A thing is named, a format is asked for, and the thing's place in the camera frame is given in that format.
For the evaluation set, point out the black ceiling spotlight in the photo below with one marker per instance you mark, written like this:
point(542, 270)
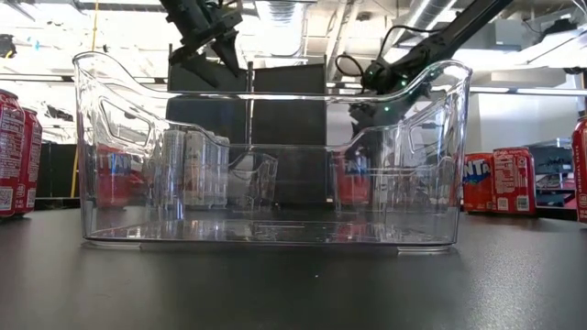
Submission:
point(7, 46)

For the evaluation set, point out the black folding divider screen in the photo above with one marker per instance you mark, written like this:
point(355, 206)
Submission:
point(284, 78)

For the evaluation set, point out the metal shelf rack with equipment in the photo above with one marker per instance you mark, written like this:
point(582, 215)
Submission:
point(555, 174)

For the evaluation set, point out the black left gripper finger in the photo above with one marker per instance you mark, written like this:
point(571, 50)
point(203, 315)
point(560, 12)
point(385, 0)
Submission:
point(229, 52)
point(197, 64)

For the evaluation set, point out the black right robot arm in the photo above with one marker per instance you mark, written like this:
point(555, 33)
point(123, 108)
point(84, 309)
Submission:
point(458, 27)

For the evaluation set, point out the long white light bar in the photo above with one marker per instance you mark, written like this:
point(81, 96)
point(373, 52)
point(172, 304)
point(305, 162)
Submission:
point(527, 91)

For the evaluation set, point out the orange Fanta soda can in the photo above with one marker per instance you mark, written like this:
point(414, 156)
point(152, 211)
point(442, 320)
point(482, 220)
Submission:
point(117, 176)
point(353, 179)
point(477, 181)

